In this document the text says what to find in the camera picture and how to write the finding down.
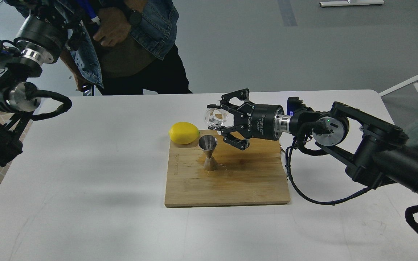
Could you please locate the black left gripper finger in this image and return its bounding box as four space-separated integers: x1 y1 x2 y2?
31 0 77 28

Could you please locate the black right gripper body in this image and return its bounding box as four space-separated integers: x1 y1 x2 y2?
234 102 284 140

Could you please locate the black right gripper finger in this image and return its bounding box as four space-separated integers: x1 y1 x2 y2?
206 88 251 111
217 125 250 150

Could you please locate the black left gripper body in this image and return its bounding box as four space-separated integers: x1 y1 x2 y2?
14 15 67 67

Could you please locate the steel double jigger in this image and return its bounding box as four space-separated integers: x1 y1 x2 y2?
198 135 218 171

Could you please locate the clear glass cup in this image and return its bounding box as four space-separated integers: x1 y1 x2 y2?
204 108 228 129

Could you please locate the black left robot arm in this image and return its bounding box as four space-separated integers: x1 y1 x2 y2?
0 0 74 169

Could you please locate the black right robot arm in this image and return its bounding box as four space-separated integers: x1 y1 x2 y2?
205 89 418 234

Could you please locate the bystander right hand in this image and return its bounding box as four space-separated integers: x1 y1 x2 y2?
73 71 93 92

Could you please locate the bystander left hand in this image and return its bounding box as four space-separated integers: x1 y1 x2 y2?
93 7 131 47

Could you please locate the wooden cutting board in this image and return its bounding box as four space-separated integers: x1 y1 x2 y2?
164 130 291 208

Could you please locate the yellow lemon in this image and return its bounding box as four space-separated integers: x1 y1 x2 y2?
168 122 200 144

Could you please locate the bystander in denim jacket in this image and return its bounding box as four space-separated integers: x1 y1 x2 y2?
6 0 191 95

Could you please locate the black smartphone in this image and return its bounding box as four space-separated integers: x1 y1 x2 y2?
82 84 95 96

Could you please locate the white floor bar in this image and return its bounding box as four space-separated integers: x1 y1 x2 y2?
319 0 385 7

